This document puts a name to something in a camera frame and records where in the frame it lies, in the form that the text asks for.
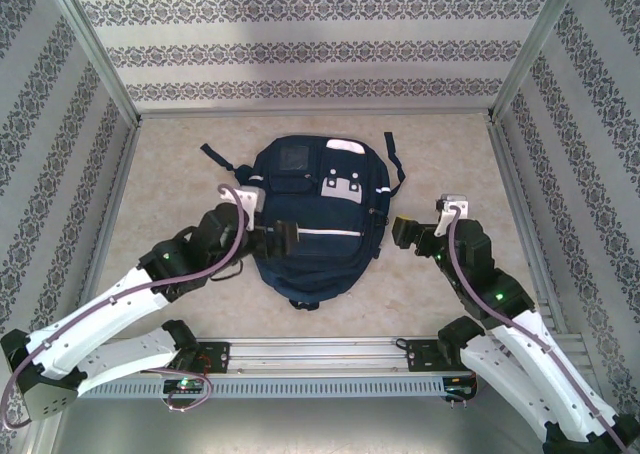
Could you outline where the left controller board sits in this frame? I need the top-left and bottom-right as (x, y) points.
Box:
(162, 377), (205, 395)

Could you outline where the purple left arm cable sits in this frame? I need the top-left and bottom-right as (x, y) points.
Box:
(0, 183), (251, 430)

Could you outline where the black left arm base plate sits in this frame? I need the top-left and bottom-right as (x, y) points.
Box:
(169, 340), (232, 375)

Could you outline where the right controller board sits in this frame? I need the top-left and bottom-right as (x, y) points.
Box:
(442, 383), (479, 403)

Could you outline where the aluminium side rail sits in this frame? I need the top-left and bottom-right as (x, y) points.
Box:
(487, 116), (569, 335)
(67, 121), (144, 340)

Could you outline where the aluminium frame post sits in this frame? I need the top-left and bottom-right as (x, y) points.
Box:
(487, 0), (586, 125)
(42, 0), (144, 128)

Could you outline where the controller board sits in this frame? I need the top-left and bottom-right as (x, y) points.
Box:
(442, 383), (479, 403)
(162, 377), (205, 395)

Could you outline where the aluminium back rail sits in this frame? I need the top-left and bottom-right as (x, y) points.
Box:
(137, 106), (494, 121)

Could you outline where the navy blue backpack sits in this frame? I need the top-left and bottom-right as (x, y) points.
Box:
(199, 131), (407, 311)

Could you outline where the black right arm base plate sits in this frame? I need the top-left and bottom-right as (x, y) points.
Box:
(404, 337), (499, 374)

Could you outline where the grey metal sheet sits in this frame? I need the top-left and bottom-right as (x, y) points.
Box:
(29, 373), (616, 454)

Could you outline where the grey slotted cable duct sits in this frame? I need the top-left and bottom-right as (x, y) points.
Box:
(65, 376), (447, 401)

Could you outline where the aluminium mounting rail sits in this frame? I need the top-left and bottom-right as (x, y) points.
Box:
(47, 336), (594, 378)

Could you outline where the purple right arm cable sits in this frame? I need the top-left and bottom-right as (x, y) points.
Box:
(444, 201), (631, 450)

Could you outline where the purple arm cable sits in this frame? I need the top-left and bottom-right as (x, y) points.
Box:
(444, 201), (631, 450)
(0, 183), (251, 430)

